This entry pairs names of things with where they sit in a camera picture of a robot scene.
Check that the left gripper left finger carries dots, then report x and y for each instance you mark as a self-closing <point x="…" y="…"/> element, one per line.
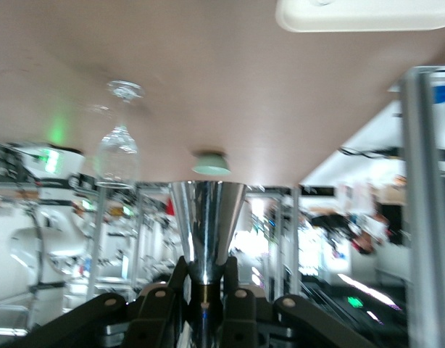
<point x="153" y="315"/>

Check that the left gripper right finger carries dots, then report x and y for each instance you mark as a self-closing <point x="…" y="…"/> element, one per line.
<point x="240" y="315"/>

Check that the steel cocktail jigger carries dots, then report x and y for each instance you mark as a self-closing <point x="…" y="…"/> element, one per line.
<point x="206" y="217"/>

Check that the clear wine glass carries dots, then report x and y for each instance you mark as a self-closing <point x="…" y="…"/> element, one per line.
<point x="117" y="159"/>

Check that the pale green ceramic bowl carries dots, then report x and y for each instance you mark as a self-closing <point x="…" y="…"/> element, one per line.
<point x="209" y="166"/>

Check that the brown table cover sheet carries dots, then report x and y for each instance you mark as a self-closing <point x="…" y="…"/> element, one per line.
<point x="244" y="90"/>

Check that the cream rabbit print tray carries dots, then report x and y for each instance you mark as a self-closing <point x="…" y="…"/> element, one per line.
<point x="353" y="18"/>

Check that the aluminium frame post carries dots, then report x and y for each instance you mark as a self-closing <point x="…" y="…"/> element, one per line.
<point x="422" y="217"/>
<point x="95" y="235"/>

